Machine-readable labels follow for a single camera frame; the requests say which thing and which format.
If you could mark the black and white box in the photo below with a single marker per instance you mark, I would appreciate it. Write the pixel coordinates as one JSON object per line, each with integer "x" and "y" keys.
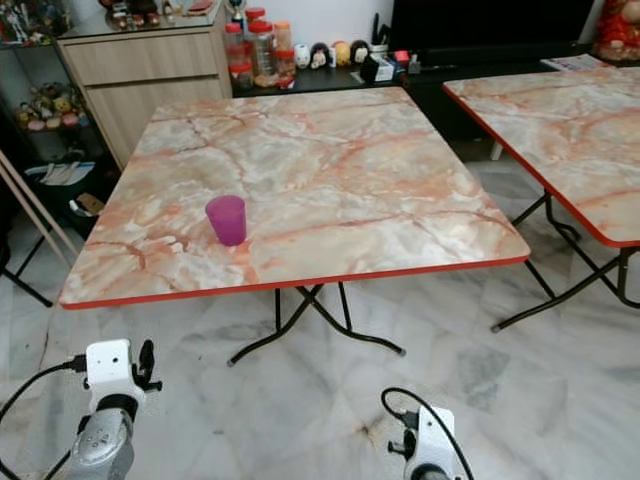
{"x": 380, "y": 68}

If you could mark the red seated figurine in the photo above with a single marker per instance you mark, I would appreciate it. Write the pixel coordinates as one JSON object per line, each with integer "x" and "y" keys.
{"x": 617, "y": 30}

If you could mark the printed paper sheet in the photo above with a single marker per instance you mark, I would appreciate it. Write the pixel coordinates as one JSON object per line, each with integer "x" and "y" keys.
{"x": 575, "y": 62}

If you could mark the dark haired doll figurine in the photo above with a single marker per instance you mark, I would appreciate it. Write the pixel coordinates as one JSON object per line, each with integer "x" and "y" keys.
{"x": 320, "y": 56}

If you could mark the black low tv console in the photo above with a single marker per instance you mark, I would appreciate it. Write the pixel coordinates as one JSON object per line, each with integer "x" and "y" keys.
{"x": 420, "y": 95}

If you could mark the tall red lid jar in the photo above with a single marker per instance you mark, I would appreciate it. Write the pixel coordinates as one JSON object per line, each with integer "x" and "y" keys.
{"x": 239, "y": 58}

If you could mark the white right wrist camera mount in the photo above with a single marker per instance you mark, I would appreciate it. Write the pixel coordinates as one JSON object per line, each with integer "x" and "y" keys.
{"x": 435, "y": 445}

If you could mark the marble pattern folding table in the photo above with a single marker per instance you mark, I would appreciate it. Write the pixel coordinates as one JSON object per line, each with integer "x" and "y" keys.
{"x": 360, "y": 170}
{"x": 570, "y": 130}

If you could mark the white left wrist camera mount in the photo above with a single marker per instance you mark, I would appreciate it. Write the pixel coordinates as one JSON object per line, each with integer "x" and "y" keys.
{"x": 108, "y": 365}

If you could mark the light wooden pole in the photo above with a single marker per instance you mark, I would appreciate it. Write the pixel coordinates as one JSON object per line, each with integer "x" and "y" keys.
{"x": 35, "y": 205}

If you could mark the small red lid jar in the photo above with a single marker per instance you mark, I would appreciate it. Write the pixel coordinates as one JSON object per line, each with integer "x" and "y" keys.
{"x": 286, "y": 66}

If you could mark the yellow round doll figurine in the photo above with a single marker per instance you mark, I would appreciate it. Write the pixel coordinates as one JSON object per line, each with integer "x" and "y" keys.
{"x": 341, "y": 54}

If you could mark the purple plastic cup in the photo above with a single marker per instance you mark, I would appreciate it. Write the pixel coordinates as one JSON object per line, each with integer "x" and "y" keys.
{"x": 227, "y": 222}

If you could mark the black round doll figurine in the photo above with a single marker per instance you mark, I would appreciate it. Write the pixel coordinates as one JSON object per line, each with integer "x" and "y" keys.
{"x": 360, "y": 53}

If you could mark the wide red lid jar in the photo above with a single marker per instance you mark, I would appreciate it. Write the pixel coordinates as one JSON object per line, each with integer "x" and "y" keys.
{"x": 264, "y": 52}

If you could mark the glass shelf with toys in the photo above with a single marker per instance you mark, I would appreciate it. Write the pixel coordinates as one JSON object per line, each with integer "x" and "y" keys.
{"x": 45, "y": 105}

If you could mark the light wooden drawer cabinet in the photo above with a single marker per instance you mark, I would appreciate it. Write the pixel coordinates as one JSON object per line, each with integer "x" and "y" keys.
{"x": 150, "y": 80}

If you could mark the black television screen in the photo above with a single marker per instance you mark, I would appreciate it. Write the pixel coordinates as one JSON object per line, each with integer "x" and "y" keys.
{"x": 490, "y": 22}

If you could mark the white round doll figurine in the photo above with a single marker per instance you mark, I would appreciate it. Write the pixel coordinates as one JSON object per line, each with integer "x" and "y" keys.
{"x": 301, "y": 56}

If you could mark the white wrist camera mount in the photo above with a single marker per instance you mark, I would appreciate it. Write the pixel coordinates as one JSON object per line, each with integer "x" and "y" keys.
{"x": 435, "y": 445}
{"x": 108, "y": 365}

